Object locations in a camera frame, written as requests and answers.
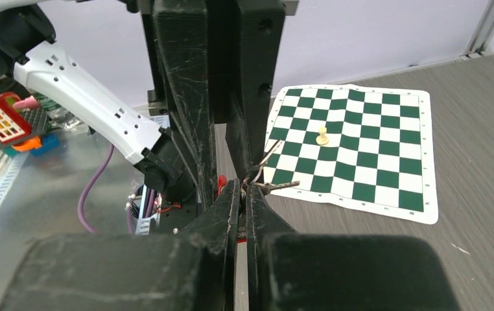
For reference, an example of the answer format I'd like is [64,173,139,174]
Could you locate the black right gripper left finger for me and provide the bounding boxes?
[0,179,241,310]

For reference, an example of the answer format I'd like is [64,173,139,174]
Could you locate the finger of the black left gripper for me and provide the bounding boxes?
[153,1,216,206]
[226,1,285,179]

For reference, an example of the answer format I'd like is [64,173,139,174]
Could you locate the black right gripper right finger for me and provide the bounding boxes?
[245,186,460,310]

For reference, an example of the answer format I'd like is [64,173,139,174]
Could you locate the red cable lock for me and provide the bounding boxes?
[217,175,247,244]

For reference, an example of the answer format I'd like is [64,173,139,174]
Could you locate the red lock keys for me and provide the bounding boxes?
[241,139,300,196]

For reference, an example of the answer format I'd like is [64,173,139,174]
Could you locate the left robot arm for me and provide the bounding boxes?
[0,1,286,208]

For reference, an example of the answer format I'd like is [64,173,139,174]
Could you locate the white chess pawn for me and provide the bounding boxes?
[316,127,329,146]

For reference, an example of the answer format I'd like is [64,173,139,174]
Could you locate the green white chessboard mat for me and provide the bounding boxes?
[265,84,439,225]

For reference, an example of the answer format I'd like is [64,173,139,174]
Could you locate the toy brick building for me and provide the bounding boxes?
[0,92,60,157]

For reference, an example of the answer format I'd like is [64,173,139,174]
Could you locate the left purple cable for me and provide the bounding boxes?
[77,143,115,235]

